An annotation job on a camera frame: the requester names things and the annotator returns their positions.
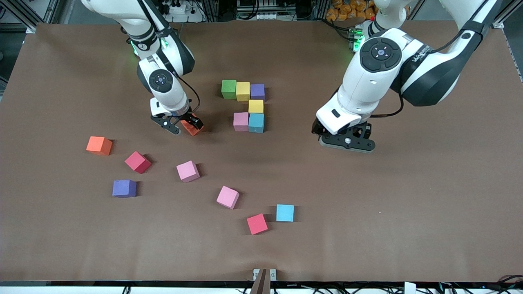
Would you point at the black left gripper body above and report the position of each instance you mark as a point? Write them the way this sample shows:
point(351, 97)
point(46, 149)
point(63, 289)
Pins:
point(361, 131)

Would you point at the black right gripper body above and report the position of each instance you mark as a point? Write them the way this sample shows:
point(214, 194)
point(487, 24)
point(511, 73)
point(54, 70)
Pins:
point(186, 115)

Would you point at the orange foam cube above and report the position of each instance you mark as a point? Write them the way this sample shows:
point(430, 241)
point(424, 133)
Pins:
point(98, 145)
point(191, 130)

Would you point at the pink foam cube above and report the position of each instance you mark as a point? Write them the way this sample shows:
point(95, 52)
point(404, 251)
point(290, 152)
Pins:
point(241, 121)
point(227, 197)
point(187, 170)

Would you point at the green foam cube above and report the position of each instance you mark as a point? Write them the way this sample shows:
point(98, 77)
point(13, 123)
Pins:
point(229, 87)

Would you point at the yellow foam cube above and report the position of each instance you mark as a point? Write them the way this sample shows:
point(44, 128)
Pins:
point(256, 106)
point(243, 90)

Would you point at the teal blue foam cube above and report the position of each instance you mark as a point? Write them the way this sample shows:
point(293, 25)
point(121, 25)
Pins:
point(256, 123)

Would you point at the purple foam cube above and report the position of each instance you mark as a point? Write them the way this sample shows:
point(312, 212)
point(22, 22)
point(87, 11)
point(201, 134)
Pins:
point(124, 188)
point(257, 92)

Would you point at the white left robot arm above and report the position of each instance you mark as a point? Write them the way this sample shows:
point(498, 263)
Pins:
point(367, 81)

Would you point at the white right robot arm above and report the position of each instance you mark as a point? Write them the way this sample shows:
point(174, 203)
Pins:
point(171, 98)

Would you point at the crimson foam cube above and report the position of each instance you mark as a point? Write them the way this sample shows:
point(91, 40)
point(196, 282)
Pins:
point(137, 161)

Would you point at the brown table cover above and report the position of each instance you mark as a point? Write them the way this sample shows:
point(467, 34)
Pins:
point(408, 204)

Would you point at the light blue foam cube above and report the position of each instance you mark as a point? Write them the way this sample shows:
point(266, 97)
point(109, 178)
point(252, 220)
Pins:
point(284, 212)

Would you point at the white power strip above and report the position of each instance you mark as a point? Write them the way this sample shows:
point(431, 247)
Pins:
point(188, 16)

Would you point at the red foam cube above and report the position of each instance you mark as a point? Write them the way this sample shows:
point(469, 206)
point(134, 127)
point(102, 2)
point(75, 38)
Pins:
point(257, 223)

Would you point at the orange fruit net bag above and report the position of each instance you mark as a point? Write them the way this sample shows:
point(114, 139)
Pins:
point(347, 10)

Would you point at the metal equipment rack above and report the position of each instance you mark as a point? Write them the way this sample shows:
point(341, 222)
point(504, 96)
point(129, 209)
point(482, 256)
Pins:
point(261, 16)

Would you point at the white paper tag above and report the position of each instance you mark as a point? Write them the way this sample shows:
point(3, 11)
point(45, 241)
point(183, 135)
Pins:
point(410, 288)

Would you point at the small metal bracket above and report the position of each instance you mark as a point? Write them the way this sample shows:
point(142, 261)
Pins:
point(273, 274)

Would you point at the aluminium frame post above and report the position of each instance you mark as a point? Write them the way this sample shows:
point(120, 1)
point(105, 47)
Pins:
point(260, 283)

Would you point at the aluminium frame profile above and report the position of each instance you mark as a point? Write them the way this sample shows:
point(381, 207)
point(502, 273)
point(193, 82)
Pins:
point(30, 14)
point(499, 23)

